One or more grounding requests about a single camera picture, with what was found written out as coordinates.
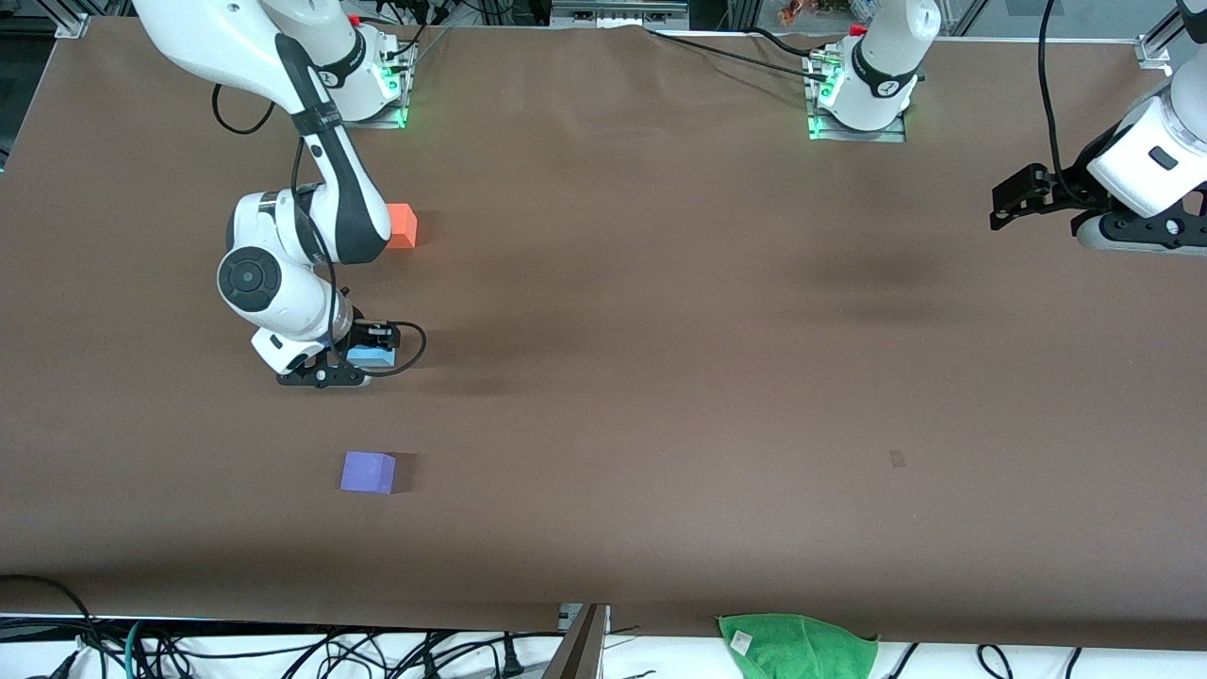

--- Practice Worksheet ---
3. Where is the purple foam block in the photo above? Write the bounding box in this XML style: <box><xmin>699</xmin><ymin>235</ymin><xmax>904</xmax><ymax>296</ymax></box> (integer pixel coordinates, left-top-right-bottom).
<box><xmin>339</xmin><ymin>451</ymin><xmax>397</xmax><ymax>495</ymax></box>

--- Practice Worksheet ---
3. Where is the grey metal box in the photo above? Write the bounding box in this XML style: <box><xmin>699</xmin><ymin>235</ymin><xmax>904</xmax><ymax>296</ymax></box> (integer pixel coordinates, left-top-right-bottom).
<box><xmin>552</xmin><ymin>0</ymin><xmax>689</xmax><ymax>29</ymax></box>

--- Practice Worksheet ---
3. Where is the green cloth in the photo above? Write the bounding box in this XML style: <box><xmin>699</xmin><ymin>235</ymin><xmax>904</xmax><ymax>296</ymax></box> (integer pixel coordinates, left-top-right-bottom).
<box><xmin>717</xmin><ymin>613</ymin><xmax>880</xmax><ymax>679</ymax></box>

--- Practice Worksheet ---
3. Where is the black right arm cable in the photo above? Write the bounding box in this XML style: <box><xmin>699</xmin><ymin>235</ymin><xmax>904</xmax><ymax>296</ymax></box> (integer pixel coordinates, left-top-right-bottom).
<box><xmin>211</xmin><ymin>83</ymin><xmax>427</xmax><ymax>378</ymax></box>

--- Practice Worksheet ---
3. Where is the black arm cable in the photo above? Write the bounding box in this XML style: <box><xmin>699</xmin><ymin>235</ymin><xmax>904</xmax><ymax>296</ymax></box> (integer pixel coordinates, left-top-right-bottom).
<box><xmin>211</xmin><ymin>83</ymin><xmax>427</xmax><ymax>378</ymax></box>
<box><xmin>1037</xmin><ymin>0</ymin><xmax>1076</xmax><ymax>190</ymax></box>

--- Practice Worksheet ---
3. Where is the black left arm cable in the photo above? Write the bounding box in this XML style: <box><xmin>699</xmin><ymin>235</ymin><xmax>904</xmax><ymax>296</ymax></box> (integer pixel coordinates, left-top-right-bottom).
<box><xmin>1037</xmin><ymin>0</ymin><xmax>1076</xmax><ymax>190</ymax></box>

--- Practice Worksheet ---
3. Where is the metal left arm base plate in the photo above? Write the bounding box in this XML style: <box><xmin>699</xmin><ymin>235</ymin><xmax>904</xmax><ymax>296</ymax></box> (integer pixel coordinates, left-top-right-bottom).
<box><xmin>806</xmin><ymin>47</ymin><xmax>908</xmax><ymax>144</ymax></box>

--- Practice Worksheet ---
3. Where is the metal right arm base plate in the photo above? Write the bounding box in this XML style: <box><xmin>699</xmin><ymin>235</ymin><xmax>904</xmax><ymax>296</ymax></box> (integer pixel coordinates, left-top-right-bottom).
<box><xmin>309</xmin><ymin>38</ymin><xmax>418</xmax><ymax>130</ymax></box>

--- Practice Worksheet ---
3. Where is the black cable across table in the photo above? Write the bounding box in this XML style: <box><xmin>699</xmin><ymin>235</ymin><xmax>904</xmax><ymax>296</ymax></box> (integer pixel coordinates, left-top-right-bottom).
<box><xmin>644</xmin><ymin>26</ymin><xmax>833</xmax><ymax>84</ymax></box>

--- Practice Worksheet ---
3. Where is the black looped floor cable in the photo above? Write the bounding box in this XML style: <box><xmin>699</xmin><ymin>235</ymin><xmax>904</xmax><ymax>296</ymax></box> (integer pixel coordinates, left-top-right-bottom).
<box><xmin>0</xmin><ymin>573</ymin><xmax>105</xmax><ymax>679</ymax></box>

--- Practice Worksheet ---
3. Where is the grey metal post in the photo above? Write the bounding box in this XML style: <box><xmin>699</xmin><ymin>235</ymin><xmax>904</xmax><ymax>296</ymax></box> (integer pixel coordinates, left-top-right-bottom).
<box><xmin>542</xmin><ymin>604</ymin><xmax>611</xmax><ymax>679</ymax></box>

